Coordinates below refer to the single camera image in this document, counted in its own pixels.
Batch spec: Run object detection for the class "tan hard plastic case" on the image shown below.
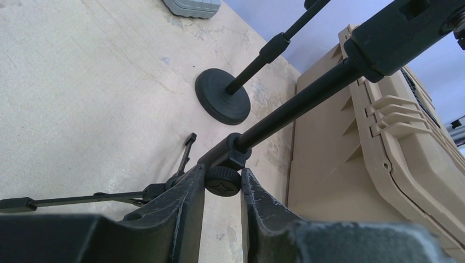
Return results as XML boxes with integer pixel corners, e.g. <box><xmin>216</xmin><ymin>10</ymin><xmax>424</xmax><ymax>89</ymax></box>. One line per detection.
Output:
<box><xmin>287</xmin><ymin>24</ymin><xmax>465</xmax><ymax>263</ymax></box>

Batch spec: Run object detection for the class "black round base clip stand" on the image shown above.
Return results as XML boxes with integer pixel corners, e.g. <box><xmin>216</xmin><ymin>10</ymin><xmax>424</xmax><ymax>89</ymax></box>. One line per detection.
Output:
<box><xmin>194</xmin><ymin>0</ymin><xmax>330</xmax><ymax>125</ymax></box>

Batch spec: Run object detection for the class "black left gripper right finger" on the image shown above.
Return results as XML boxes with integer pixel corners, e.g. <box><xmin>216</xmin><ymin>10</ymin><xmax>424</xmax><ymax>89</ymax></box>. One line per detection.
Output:
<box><xmin>241</xmin><ymin>168</ymin><xmax>452</xmax><ymax>262</ymax></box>

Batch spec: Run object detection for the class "aluminium frame rail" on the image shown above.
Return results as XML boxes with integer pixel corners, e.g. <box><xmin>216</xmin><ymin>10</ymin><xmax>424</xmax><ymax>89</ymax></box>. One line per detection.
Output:
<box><xmin>446</xmin><ymin>116</ymin><xmax>464</xmax><ymax>148</ymax></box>

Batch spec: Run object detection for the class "black tripod shock mount stand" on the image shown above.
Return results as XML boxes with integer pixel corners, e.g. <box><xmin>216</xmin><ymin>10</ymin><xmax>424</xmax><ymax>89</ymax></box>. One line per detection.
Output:
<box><xmin>0</xmin><ymin>0</ymin><xmax>465</xmax><ymax>214</ymax></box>

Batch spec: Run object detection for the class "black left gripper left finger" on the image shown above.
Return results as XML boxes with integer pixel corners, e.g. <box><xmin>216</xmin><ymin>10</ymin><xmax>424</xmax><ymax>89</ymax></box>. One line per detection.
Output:
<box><xmin>1</xmin><ymin>165</ymin><xmax>206</xmax><ymax>262</ymax></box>

